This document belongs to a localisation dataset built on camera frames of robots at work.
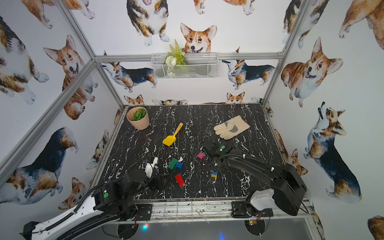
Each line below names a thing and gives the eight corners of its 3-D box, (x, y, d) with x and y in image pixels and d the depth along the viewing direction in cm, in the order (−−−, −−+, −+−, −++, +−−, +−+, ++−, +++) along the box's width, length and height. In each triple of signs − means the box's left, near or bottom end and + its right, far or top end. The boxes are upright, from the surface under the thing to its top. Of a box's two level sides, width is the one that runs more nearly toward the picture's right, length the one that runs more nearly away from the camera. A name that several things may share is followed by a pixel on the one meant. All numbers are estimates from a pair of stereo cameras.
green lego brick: (168, 168, 91) (167, 167, 89) (173, 158, 94) (172, 157, 93) (173, 170, 90) (173, 169, 88) (178, 160, 94) (178, 159, 92)
